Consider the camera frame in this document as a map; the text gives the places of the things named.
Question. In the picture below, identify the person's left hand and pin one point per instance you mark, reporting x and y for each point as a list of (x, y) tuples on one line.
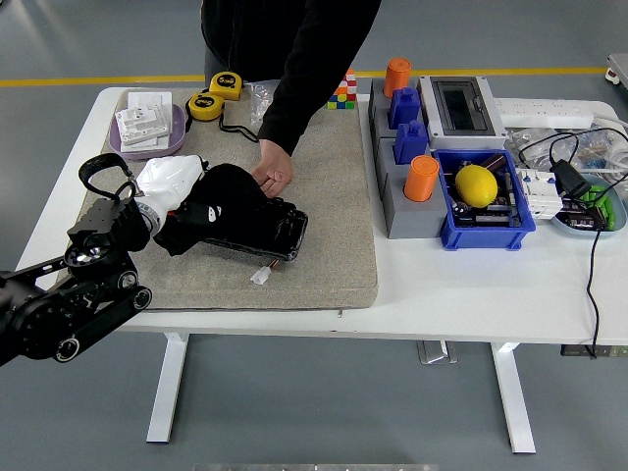
[(275, 164)]

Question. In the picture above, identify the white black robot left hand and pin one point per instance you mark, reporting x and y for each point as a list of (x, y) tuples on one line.
[(169, 176)]

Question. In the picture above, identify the black rag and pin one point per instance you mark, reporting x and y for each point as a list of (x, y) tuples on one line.
[(233, 189)]

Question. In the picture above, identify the black glossy panel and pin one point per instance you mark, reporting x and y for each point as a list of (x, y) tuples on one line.
[(279, 230)]

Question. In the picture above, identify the person's left forearm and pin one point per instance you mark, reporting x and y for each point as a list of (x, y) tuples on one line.
[(304, 98)]

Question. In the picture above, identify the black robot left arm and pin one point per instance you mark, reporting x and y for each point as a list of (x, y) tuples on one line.
[(59, 314)]

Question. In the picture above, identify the purple tray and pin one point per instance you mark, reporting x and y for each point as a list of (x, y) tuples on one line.
[(147, 153)]

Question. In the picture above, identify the flat white socket plate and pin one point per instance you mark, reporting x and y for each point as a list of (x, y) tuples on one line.
[(147, 144), (147, 98)]

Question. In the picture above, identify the white socket with raised back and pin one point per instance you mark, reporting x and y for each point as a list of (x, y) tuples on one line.
[(142, 122)]

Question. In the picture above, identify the clear plastic bag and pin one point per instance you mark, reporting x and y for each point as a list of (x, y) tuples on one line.
[(257, 103)]

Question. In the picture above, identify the yellow tape measure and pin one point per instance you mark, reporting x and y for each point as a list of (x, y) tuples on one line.
[(225, 84), (203, 105)]

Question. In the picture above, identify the colourful puzzle cube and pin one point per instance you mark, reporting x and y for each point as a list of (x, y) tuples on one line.
[(343, 95)]

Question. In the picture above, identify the grey base block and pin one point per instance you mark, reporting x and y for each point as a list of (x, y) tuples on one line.
[(378, 113), (412, 221)]

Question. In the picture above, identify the grey-brown mat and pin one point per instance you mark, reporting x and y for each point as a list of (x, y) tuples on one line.
[(221, 289)]

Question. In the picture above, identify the person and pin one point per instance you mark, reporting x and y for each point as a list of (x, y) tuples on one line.
[(245, 29)]

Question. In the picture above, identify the blue block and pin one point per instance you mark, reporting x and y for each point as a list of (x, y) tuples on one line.
[(404, 108), (411, 143)]

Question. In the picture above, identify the orange cylinder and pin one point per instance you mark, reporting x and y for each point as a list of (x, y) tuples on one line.
[(396, 76), (419, 179)]

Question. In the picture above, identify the white electrical distribution box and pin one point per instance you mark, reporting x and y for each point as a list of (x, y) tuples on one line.
[(461, 105)]

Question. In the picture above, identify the yellow lemon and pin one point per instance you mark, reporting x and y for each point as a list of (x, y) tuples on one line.
[(476, 186)]

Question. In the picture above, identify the white table leg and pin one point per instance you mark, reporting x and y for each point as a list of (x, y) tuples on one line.
[(512, 397), (167, 387)]

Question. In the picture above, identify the brown capacitor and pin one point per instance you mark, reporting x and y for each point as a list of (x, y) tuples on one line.
[(493, 163), (579, 218)]

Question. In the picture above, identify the blue plastic bin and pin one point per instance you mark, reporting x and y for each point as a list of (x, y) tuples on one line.
[(481, 238)]

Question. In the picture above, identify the clear bags of small parts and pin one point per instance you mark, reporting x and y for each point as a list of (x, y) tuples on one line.
[(535, 147)]

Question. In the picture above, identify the white circuit breaker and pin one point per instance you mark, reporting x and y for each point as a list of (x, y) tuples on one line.
[(537, 193)]

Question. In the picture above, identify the white power strip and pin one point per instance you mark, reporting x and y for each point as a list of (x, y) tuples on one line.
[(539, 113)]

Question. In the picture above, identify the green plastic pieces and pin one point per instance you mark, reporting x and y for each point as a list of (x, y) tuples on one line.
[(596, 198)]

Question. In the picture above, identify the light blue bowl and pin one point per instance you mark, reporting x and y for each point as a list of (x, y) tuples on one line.
[(619, 211)]

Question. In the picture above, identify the black table control box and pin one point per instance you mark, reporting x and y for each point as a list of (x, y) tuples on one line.
[(574, 351)]

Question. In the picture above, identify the grey cart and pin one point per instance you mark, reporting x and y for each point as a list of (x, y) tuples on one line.
[(619, 68)]

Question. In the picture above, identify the grey metal bracket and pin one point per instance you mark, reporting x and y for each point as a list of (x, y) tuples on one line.
[(434, 353)]

